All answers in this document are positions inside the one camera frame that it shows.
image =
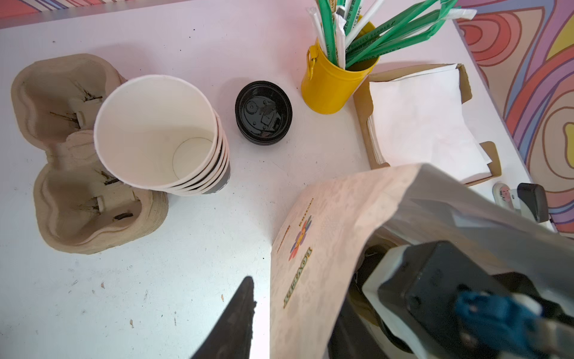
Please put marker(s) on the white paper napkins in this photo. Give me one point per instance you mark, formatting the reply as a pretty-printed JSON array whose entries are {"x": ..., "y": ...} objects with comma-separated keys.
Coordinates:
[{"x": 426, "y": 125}]

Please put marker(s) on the silver black stapler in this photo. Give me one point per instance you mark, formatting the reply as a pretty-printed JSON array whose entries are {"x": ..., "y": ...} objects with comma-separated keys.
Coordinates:
[{"x": 528, "y": 200}]

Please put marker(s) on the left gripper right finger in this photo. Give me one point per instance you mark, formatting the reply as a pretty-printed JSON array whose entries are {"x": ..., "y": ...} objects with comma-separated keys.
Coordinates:
[{"x": 350, "y": 337}]

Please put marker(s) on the stack of paper coffee cups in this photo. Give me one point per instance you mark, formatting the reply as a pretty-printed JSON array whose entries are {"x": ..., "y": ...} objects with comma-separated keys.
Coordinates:
[{"x": 161, "y": 133}]

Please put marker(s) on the stack of black cup lids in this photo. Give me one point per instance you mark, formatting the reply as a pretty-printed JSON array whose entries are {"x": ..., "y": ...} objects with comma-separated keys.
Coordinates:
[{"x": 263, "y": 113}]

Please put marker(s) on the brown napkin holder box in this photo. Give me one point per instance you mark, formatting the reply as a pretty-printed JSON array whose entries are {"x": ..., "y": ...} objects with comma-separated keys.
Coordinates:
[{"x": 367, "y": 116}]

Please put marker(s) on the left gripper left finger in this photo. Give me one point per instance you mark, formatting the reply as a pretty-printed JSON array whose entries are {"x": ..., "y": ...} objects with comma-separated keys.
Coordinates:
[{"x": 232, "y": 334}]

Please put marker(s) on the yellow metal bucket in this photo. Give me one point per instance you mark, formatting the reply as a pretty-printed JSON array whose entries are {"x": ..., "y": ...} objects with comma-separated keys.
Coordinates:
[{"x": 325, "y": 87}]

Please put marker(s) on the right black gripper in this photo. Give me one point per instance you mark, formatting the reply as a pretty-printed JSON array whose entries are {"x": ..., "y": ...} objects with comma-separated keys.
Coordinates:
[{"x": 433, "y": 301}]

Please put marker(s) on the white paper takeout bag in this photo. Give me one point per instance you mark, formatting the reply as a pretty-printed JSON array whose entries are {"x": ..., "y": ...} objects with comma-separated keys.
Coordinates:
[{"x": 319, "y": 245}]

